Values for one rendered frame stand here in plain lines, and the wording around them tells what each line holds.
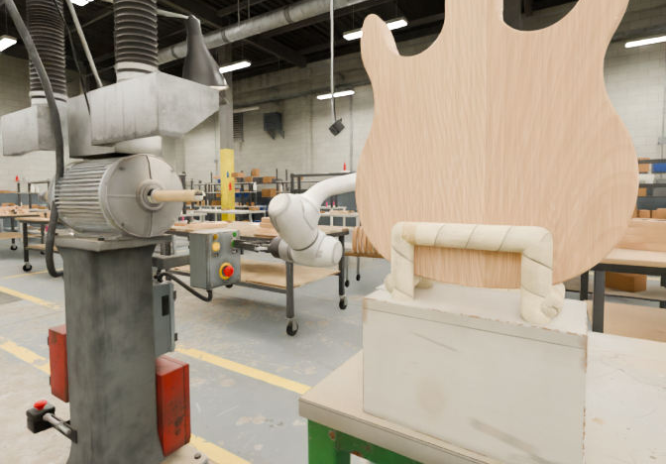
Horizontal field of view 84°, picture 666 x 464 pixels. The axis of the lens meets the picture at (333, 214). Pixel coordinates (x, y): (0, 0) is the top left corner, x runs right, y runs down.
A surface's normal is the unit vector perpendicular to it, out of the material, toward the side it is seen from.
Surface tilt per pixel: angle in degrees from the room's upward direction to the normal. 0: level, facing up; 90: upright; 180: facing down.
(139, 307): 90
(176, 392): 90
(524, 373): 90
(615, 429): 0
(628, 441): 0
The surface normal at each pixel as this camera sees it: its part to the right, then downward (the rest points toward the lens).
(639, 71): -0.52, 0.05
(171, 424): 0.85, 0.02
